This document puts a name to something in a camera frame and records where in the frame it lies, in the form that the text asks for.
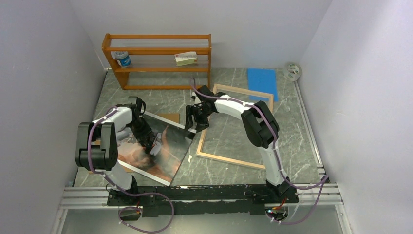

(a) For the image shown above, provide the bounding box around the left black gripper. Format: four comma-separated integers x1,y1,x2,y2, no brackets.
128,117,153,144

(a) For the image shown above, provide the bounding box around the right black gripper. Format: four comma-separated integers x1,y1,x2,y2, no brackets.
184,105,213,134

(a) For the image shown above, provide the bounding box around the printed photo of people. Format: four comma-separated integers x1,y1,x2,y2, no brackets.
116,112,196,186

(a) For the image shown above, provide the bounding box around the wooden picture frame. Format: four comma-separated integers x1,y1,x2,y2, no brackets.
196,84,274,170

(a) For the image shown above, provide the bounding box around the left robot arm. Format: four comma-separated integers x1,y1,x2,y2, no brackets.
75,96,155,206

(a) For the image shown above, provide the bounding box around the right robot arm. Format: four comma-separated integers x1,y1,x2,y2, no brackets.
185,85,298,203

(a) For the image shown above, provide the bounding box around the brown cardboard backing board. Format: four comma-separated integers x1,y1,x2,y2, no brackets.
92,113,180,173

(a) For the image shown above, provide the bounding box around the small white green box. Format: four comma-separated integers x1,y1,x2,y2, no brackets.
174,51,198,67

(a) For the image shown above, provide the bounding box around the blue foam mat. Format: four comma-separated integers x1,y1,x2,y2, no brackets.
247,68,279,102

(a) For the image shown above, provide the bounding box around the orange wooden shelf rack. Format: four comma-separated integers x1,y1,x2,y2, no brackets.
101,33,212,90

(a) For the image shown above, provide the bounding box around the blue white small jar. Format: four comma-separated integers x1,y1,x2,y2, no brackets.
114,51,131,67

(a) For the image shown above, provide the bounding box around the clear tape roll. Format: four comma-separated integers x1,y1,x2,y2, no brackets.
282,62,303,81

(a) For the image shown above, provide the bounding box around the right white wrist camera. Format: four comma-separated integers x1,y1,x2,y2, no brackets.
190,92,199,104

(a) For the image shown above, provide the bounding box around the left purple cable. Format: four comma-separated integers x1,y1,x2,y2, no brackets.
86,106,175,234

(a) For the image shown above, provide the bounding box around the purple cable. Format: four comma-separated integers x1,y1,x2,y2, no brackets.
189,77,330,226
86,106,175,234

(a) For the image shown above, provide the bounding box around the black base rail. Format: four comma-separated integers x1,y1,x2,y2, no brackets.
107,182,299,217

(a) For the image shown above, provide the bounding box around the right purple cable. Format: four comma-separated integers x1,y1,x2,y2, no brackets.
189,77,330,226

